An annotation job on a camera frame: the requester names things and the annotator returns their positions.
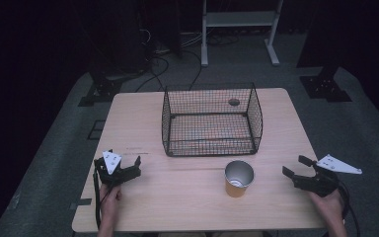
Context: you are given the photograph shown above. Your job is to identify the white metal stand frame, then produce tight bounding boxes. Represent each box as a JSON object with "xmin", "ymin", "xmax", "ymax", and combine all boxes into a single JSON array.
[{"xmin": 200, "ymin": 0, "xmax": 285, "ymax": 68}]

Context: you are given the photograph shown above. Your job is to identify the dark tape strip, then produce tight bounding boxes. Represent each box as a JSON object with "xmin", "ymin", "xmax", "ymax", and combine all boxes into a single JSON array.
[{"xmin": 69, "ymin": 197, "xmax": 94, "ymax": 210}]

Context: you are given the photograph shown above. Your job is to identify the person's left hand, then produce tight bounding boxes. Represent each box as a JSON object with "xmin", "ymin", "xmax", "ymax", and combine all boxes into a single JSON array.
[{"xmin": 99, "ymin": 183, "xmax": 123, "ymax": 219}]

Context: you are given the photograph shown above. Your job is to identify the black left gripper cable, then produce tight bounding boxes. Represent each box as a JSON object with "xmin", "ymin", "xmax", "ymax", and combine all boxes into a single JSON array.
[{"xmin": 92, "ymin": 167, "xmax": 103, "ymax": 230}]

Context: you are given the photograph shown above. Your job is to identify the person's right hand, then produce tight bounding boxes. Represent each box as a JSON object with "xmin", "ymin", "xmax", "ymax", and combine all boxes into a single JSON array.
[{"xmin": 307, "ymin": 189, "xmax": 347, "ymax": 226}]

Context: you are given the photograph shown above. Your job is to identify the black wire mesh basket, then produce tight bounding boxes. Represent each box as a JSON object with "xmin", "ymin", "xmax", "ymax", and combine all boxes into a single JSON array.
[{"xmin": 161, "ymin": 82, "xmax": 265, "ymax": 158}]

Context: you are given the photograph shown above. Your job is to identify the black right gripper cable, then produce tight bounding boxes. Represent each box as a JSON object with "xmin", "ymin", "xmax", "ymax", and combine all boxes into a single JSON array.
[{"xmin": 337, "ymin": 181, "xmax": 362, "ymax": 237}]

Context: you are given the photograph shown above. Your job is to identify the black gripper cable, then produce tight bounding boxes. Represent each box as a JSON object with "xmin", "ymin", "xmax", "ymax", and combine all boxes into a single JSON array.
[
  {"xmin": 337, "ymin": 181, "xmax": 362, "ymax": 237},
  {"xmin": 92, "ymin": 167, "xmax": 103, "ymax": 230}
]

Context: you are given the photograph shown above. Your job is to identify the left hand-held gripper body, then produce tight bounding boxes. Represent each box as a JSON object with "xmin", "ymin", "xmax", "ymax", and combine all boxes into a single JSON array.
[{"xmin": 96, "ymin": 149, "xmax": 142, "ymax": 188}]

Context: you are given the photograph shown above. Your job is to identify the metal cup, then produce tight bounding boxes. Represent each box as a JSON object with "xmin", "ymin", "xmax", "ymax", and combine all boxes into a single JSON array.
[{"xmin": 224, "ymin": 159, "xmax": 256, "ymax": 199}]

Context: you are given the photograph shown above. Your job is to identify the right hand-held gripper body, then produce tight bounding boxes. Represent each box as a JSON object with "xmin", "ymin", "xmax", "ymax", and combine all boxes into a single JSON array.
[{"xmin": 293, "ymin": 154, "xmax": 363, "ymax": 198}]

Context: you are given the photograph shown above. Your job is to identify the black floor cables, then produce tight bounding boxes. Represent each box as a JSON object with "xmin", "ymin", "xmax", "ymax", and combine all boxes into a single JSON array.
[{"xmin": 133, "ymin": 31, "xmax": 241, "ymax": 94}]

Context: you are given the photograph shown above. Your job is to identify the black stand base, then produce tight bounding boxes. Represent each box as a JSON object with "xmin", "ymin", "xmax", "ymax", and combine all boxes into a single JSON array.
[
  {"xmin": 77, "ymin": 76, "xmax": 123, "ymax": 108},
  {"xmin": 298, "ymin": 64, "xmax": 353, "ymax": 104}
]

